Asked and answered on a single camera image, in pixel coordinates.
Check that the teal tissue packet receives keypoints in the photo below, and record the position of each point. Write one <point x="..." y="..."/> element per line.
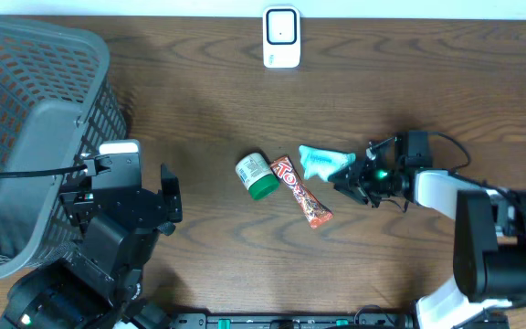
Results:
<point x="323" y="163"/>

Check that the white bottle green cap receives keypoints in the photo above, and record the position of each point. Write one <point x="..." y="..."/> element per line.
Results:
<point x="256" y="176"/>

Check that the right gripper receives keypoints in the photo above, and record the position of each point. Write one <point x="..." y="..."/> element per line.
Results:
<point x="360" y="172"/>

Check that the white barcode scanner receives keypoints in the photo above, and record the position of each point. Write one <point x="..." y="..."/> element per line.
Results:
<point x="281" y="37"/>

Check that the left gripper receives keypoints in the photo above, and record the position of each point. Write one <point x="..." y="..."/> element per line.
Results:
<point x="171" y="196"/>

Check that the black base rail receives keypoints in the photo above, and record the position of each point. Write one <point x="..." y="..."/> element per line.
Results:
<point x="369" y="317"/>

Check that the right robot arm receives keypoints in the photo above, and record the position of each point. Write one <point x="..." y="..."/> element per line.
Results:
<point x="489" y="253"/>

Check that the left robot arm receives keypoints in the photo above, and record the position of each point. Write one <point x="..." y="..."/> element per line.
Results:
<point x="93" y="285"/>

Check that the red chocolate bar wrapper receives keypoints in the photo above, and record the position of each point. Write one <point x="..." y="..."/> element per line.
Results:
<point x="314" y="211"/>

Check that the grey plastic shopping basket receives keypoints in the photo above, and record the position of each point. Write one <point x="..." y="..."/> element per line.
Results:
<point x="56" y="104"/>

